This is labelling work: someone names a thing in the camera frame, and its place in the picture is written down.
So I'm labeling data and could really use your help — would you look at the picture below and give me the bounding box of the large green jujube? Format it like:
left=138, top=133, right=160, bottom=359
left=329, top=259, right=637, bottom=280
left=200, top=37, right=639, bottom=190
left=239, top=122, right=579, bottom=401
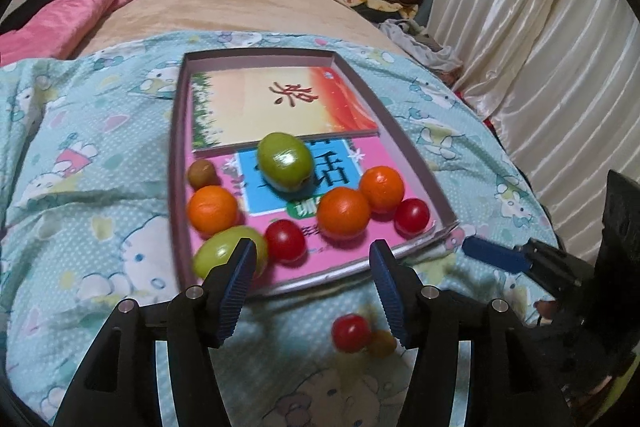
left=256, top=132, right=313, bottom=192

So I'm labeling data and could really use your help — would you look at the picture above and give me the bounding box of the brown longan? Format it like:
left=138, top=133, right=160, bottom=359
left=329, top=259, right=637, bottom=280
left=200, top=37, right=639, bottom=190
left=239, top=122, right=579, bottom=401
left=367, top=329, right=398, bottom=356

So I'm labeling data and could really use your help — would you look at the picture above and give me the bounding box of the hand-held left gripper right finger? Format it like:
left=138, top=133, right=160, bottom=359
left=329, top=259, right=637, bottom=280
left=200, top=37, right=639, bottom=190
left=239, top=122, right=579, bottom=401
left=369, top=241, right=568, bottom=427

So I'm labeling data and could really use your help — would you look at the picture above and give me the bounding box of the brown kiwi front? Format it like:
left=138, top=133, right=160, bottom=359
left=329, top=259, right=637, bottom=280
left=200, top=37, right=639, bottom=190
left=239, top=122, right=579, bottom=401
left=187, top=158, right=220, bottom=188

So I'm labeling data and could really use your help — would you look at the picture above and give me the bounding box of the shallow cardboard box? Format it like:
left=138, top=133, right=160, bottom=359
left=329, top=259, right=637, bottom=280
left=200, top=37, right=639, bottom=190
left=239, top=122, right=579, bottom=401
left=169, top=48, right=458, bottom=298

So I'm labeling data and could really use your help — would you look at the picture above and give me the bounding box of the red bag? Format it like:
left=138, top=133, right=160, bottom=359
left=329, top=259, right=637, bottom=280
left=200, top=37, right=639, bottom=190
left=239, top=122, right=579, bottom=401
left=480, top=117, right=506, bottom=148

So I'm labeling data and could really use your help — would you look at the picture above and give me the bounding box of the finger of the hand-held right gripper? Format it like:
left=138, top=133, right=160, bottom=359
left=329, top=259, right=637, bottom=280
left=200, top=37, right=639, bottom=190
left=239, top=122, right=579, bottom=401
left=461, top=235, right=597, bottom=294

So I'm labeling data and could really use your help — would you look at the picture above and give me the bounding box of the small green jujube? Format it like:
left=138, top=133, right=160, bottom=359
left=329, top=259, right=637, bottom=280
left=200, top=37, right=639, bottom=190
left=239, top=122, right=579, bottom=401
left=192, top=225, right=269, bottom=280

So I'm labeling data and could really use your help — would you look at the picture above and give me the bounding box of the pink book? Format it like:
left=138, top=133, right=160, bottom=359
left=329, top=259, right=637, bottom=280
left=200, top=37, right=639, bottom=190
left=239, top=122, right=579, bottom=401
left=187, top=137, right=438, bottom=288

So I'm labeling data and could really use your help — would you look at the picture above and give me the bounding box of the cream satin curtain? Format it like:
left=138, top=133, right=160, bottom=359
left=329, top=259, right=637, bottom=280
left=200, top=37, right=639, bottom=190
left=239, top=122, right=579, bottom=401
left=425, top=0, right=640, bottom=228

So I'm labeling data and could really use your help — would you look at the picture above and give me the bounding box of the beige and orange book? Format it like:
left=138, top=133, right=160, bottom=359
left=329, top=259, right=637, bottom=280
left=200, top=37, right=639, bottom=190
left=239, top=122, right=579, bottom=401
left=190, top=67, right=381, bottom=158

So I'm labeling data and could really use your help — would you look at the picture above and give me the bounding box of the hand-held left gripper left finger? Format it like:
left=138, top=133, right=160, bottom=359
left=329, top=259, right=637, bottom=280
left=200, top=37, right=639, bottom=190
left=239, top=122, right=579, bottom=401
left=52, top=237, right=257, bottom=427

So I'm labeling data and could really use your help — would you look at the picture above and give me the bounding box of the red cherry tomato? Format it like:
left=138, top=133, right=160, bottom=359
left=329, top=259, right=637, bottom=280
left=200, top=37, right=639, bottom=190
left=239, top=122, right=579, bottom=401
left=264, top=219, right=307, bottom=264
left=394, top=198, right=431, bottom=237
left=332, top=314, right=372, bottom=354

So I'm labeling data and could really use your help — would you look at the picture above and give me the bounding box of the beige bed blanket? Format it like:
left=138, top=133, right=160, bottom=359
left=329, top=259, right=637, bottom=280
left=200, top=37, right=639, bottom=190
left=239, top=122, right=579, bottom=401
left=75, top=0, right=406, bottom=58

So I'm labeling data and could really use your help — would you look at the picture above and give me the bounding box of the black cloth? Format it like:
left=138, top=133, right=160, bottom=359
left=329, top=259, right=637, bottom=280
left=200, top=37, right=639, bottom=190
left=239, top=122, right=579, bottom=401
left=0, top=0, right=78, bottom=35

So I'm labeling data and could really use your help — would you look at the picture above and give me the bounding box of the orange tangerine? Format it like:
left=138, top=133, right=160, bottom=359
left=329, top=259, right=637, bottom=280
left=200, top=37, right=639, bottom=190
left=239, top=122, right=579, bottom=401
left=317, top=187, right=372, bottom=240
left=187, top=185, right=239, bottom=238
left=359, top=166, right=406, bottom=214

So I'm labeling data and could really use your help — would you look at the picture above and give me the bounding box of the light blue cartoon cat blanket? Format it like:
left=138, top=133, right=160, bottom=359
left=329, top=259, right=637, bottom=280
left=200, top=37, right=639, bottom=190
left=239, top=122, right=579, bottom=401
left=0, top=29, right=566, bottom=427

